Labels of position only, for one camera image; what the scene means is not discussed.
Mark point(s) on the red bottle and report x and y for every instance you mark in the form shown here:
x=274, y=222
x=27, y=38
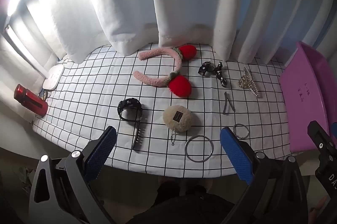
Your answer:
x=30, y=100

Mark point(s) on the white black-checked tablecloth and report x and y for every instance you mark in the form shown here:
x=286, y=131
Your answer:
x=92, y=87

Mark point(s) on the large silver bangle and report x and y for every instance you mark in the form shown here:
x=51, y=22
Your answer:
x=185, y=148

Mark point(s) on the black bow hair clip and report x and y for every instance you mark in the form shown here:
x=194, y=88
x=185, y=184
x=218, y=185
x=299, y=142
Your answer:
x=218, y=74

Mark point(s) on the purple plastic bin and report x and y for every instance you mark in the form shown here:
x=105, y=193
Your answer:
x=302, y=97

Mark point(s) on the crystal hair claw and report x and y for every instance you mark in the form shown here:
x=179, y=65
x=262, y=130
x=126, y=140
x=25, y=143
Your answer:
x=247, y=82

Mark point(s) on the black wrist watch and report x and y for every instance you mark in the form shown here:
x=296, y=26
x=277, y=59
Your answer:
x=129, y=103

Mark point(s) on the white flat device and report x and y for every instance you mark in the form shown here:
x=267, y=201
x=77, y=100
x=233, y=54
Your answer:
x=54, y=78

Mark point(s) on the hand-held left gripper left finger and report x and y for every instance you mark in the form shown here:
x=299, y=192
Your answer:
x=101, y=153

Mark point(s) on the grey metal hair clip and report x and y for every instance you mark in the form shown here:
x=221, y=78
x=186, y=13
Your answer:
x=226, y=108

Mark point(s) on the person's right hand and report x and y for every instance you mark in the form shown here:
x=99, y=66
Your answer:
x=319, y=213

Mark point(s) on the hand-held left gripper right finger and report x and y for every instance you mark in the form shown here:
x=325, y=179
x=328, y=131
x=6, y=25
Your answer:
x=237, y=155

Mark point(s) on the pink strawberry headband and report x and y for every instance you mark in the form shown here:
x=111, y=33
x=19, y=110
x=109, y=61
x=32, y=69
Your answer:
x=181, y=85

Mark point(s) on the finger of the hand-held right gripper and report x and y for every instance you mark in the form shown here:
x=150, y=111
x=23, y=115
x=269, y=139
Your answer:
x=318, y=134

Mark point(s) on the small patterned item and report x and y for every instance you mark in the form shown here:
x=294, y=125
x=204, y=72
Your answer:
x=43, y=95

